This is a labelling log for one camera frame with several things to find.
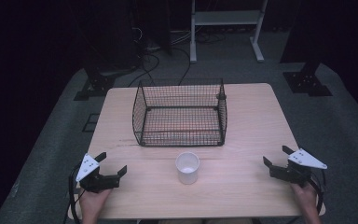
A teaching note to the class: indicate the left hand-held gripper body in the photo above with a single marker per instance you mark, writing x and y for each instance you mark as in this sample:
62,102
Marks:
88,169

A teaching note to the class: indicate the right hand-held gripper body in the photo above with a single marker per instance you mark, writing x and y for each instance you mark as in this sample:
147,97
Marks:
301,160

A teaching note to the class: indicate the white cup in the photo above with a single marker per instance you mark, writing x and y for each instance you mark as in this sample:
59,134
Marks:
187,171

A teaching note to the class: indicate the person's left hand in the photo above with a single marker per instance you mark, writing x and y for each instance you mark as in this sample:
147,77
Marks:
92,202

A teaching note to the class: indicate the person's right hand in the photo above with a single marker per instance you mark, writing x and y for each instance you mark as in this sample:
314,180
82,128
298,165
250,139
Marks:
306,197

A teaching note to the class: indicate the black stand base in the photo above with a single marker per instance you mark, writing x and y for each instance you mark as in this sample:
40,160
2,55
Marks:
94,85
306,82

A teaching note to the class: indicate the white metal stand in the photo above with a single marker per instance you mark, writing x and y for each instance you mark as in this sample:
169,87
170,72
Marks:
227,17

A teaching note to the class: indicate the dark floor frame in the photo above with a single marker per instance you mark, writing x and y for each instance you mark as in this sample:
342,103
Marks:
90,123

